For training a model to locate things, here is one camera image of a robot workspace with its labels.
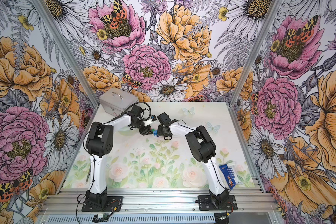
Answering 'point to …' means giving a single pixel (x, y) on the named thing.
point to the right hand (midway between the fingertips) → (161, 135)
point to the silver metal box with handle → (115, 101)
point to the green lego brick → (153, 129)
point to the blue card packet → (228, 175)
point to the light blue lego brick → (155, 132)
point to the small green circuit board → (102, 215)
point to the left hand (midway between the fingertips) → (148, 131)
